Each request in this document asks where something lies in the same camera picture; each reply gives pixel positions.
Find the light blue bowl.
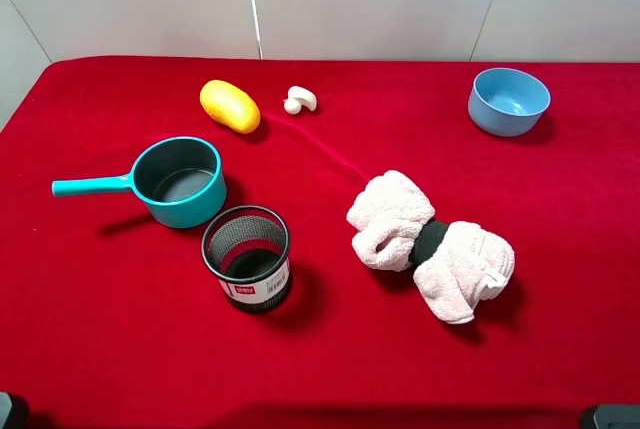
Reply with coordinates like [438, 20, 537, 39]
[468, 67, 551, 137]

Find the yellow mango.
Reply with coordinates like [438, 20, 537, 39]
[199, 80, 261, 134]

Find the pink towel with black band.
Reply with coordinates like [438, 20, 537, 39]
[346, 170, 515, 325]

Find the black mesh pen holder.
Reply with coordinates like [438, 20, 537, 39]
[201, 205, 292, 313]

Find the white vertical pole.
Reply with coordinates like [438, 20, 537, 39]
[250, 0, 263, 60]

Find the teal saucepan with handle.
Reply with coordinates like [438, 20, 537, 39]
[51, 136, 227, 229]

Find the red table cloth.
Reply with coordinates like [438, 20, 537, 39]
[1, 57, 639, 428]

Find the white toy mushroom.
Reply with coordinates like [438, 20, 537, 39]
[284, 86, 318, 115]

